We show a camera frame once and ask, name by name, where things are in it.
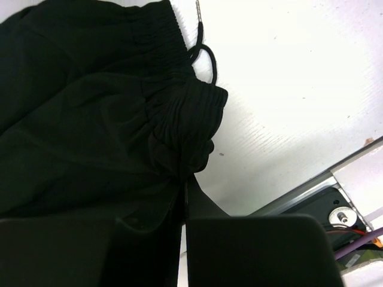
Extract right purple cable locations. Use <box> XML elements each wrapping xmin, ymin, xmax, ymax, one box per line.
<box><xmin>333</xmin><ymin>227</ymin><xmax>383</xmax><ymax>261</ymax></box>

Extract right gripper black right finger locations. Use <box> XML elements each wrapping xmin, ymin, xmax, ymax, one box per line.
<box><xmin>184</xmin><ymin>177</ymin><xmax>343</xmax><ymax>286</ymax></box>

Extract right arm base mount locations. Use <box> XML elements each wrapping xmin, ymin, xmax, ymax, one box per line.
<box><xmin>281</xmin><ymin>187</ymin><xmax>383</xmax><ymax>270</ymax></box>

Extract black trousers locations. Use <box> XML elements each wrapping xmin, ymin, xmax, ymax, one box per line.
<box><xmin>1</xmin><ymin>1</ymin><xmax>228</xmax><ymax>217</ymax></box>

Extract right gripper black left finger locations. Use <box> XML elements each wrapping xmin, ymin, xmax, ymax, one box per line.
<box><xmin>0</xmin><ymin>185</ymin><xmax>183</xmax><ymax>287</ymax></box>

